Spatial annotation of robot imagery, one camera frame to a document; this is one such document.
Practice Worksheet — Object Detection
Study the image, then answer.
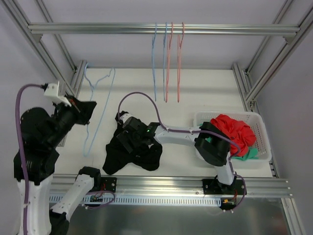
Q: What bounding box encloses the black tank top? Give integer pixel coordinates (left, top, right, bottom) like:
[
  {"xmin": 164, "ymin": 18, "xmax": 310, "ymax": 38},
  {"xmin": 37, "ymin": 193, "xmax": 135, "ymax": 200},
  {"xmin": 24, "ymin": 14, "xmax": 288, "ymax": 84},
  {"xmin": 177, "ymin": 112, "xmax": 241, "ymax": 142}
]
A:
[{"xmin": 102, "ymin": 115, "xmax": 163, "ymax": 175}]

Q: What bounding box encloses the blue hanger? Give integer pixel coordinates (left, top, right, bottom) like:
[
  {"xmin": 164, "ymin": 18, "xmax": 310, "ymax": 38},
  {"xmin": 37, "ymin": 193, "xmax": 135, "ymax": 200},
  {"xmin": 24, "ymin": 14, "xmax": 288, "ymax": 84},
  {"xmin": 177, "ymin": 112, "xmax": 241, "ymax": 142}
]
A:
[
  {"xmin": 162, "ymin": 22, "xmax": 168, "ymax": 102},
  {"xmin": 151, "ymin": 23, "xmax": 157, "ymax": 101},
  {"xmin": 82, "ymin": 63, "xmax": 116, "ymax": 158}
]

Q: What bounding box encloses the pink hanger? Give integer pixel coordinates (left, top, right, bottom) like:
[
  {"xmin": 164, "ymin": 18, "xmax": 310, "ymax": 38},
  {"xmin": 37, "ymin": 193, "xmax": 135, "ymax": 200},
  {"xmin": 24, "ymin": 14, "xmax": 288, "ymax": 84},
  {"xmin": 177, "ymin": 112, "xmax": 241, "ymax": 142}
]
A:
[
  {"xmin": 165, "ymin": 23, "xmax": 173, "ymax": 103},
  {"xmin": 177, "ymin": 22, "xmax": 185, "ymax": 103}
]

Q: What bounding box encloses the red tank top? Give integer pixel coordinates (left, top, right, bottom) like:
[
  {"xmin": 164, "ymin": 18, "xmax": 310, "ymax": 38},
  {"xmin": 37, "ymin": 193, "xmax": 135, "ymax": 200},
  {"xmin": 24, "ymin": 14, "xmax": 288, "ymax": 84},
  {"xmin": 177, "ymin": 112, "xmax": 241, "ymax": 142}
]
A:
[{"xmin": 210, "ymin": 114, "xmax": 258, "ymax": 161}]

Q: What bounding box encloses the green tank top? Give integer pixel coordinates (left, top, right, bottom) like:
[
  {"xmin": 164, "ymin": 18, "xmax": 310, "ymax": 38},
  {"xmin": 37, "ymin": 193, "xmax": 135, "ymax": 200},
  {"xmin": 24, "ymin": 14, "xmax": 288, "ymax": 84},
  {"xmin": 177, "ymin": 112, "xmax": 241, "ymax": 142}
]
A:
[{"xmin": 199, "ymin": 119, "xmax": 258, "ymax": 161}]

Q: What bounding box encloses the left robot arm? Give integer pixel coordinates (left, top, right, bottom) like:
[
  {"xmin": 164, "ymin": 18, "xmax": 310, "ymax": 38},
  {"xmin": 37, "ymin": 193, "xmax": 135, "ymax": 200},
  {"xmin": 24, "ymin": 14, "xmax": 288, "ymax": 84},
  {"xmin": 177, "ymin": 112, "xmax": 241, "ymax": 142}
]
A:
[{"xmin": 14, "ymin": 95, "xmax": 102, "ymax": 235}]

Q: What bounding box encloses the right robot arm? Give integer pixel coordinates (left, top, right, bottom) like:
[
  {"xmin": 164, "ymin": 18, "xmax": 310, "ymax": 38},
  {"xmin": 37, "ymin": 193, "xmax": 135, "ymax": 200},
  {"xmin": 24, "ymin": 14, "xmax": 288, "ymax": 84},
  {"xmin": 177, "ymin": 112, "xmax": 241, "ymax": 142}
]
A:
[{"xmin": 117, "ymin": 113, "xmax": 239, "ymax": 194}]

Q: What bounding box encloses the white plastic basket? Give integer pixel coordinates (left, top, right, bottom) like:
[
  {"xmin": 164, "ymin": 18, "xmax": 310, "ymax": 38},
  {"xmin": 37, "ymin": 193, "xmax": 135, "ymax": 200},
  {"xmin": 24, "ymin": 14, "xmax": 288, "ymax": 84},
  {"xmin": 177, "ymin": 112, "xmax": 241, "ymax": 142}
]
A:
[{"xmin": 193, "ymin": 111, "xmax": 272, "ymax": 169}]

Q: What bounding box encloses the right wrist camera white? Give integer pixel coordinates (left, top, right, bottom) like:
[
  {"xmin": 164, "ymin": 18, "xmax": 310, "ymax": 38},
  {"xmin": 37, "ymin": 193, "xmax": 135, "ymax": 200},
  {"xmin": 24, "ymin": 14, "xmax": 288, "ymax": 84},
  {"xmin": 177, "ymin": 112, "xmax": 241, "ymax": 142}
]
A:
[{"xmin": 117, "ymin": 111, "xmax": 133, "ymax": 125}]

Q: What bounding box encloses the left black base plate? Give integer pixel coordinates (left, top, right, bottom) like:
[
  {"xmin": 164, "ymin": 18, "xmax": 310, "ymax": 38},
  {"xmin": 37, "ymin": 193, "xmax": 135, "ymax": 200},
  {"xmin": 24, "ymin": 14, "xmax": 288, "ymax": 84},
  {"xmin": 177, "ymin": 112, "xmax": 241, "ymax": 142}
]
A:
[{"xmin": 100, "ymin": 176, "xmax": 117, "ymax": 193}]

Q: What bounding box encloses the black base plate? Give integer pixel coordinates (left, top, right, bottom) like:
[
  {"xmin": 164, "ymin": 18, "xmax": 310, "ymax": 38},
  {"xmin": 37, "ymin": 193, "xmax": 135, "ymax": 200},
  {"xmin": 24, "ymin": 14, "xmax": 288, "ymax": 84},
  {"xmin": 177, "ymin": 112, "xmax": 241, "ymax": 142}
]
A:
[
  {"xmin": 100, "ymin": 176, "xmax": 117, "ymax": 193},
  {"xmin": 202, "ymin": 177, "xmax": 246, "ymax": 195}
]

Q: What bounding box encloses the white slotted cable duct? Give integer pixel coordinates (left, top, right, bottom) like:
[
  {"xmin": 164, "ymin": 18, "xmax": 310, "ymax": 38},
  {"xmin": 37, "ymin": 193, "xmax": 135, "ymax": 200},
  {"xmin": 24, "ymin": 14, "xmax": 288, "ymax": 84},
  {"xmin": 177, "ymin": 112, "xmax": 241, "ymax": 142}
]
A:
[{"xmin": 48, "ymin": 194, "xmax": 222, "ymax": 207}]

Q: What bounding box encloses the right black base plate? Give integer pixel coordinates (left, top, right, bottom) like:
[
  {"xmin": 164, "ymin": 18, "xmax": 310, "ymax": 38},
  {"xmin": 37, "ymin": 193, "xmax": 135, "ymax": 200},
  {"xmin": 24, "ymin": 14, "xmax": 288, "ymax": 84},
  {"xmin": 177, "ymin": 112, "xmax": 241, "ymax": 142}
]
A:
[{"xmin": 202, "ymin": 177, "xmax": 246, "ymax": 195}]

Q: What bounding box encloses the front aluminium rail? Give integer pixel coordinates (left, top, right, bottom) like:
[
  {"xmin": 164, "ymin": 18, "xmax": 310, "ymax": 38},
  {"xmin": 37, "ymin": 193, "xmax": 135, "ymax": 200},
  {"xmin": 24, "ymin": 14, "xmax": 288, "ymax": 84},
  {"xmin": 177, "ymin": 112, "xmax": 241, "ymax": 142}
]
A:
[{"xmin": 48, "ymin": 173, "xmax": 293, "ymax": 199}]

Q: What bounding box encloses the aluminium hanging rail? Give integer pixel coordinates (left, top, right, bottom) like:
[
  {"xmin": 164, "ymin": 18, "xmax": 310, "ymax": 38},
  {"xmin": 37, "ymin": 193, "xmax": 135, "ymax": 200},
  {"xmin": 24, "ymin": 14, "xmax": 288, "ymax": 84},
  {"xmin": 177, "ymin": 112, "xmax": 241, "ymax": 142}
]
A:
[{"xmin": 28, "ymin": 23, "xmax": 300, "ymax": 37}]

